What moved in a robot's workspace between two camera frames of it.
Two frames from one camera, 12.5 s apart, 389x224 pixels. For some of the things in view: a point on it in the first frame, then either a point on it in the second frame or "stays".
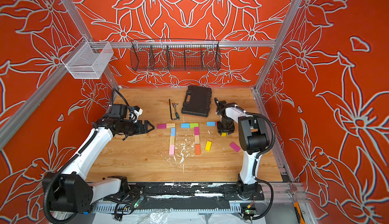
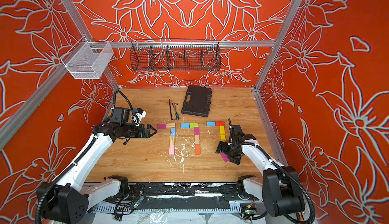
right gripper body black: (227, 126) to (232, 151)
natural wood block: (172, 140) stays
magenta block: (161, 125) stays
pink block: (171, 149) stays
